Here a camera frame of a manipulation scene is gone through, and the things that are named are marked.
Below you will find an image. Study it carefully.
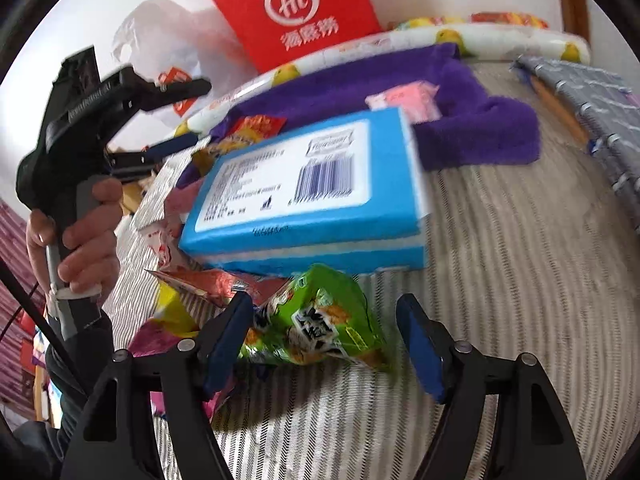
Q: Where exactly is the red paper bag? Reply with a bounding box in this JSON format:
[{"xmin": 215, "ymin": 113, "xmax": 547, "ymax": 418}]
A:
[{"xmin": 204, "ymin": 0, "xmax": 383, "ymax": 73}]

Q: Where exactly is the yellow chips bag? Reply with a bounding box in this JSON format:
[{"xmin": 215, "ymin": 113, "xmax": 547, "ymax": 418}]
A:
[{"xmin": 390, "ymin": 16, "xmax": 471, "ymax": 31}]

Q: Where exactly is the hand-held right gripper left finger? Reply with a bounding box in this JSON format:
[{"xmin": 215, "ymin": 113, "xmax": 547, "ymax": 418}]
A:
[{"xmin": 60, "ymin": 291, "xmax": 256, "ymax": 480}]

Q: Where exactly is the small pink candy packet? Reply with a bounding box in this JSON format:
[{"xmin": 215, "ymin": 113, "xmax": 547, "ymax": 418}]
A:
[
  {"xmin": 366, "ymin": 87, "xmax": 408, "ymax": 113},
  {"xmin": 395, "ymin": 82, "xmax": 441, "ymax": 123}
]

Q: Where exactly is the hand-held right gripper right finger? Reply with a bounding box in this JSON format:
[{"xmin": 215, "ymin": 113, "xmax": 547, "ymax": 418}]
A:
[{"xmin": 396, "ymin": 294, "xmax": 586, "ymax": 480}]

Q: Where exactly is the orange chips bag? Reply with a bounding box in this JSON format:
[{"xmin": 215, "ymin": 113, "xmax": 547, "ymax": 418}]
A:
[{"xmin": 470, "ymin": 12, "xmax": 551, "ymax": 29}]

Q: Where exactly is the green snack packet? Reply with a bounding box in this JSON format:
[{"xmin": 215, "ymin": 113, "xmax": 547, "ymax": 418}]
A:
[{"xmin": 237, "ymin": 262, "xmax": 396, "ymax": 373}]

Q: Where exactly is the purple towel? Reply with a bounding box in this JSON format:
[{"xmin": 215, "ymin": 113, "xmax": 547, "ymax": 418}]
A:
[{"xmin": 177, "ymin": 42, "xmax": 542, "ymax": 186}]

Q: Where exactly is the person's left hand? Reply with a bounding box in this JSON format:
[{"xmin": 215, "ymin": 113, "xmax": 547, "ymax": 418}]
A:
[{"xmin": 26, "ymin": 179, "xmax": 124, "ymax": 306}]

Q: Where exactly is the lemon print paper roll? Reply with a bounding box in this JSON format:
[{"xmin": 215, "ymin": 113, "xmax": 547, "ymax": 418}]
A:
[{"xmin": 172, "ymin": 22, "xmax": 591, "ymax": 138}]

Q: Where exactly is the red striped blanket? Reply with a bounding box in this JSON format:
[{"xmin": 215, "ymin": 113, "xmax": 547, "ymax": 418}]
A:
[{"xmin": 0, "ymin": 200, "xmax": 51, "ymax": 406}]

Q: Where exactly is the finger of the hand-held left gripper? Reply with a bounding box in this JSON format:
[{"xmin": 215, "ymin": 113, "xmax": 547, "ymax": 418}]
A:
[
  {"xmin": 127, "ymin": 77, "xmax": 213, "ymax": 113},
  {"xmin": 107, "ymin": 132, "xmax": 201, "ymax": 181}
]

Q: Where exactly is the pile of mixed snack packets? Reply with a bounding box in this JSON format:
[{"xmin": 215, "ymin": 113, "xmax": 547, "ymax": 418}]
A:
[{"xmin": 115, "ymin": 115, "xmax": 301, "ymax": 416}]

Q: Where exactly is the brown wooden door frame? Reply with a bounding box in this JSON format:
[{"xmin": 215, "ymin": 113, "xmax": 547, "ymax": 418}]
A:
[{"xmin": 552, "ymin": 0, "xmax": 591, "ymax": 43}]

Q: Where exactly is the flat wooden box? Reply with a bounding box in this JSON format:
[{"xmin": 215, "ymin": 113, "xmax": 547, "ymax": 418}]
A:
[{"xmin": 527, "ymin": 75, "xmax": 593, "ymax": 146}]

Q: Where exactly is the grey checkered folded cloth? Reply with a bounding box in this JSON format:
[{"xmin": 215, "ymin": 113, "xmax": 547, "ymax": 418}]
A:
[{"xmin": 515, "ymin": 55, "xmax": 640, "ymax": 206}]

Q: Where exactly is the blue tissue box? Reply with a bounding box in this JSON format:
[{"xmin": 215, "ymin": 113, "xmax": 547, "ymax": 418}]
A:
[{"xmin": 178, "ymin": 107, "xmax": 431, "ymax": 277}]

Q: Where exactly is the white plastic bag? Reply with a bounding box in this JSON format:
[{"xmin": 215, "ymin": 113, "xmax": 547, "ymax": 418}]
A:
[{"xmin": 112, "ymin": 0, "xmax": 261, "ymax": 126}]

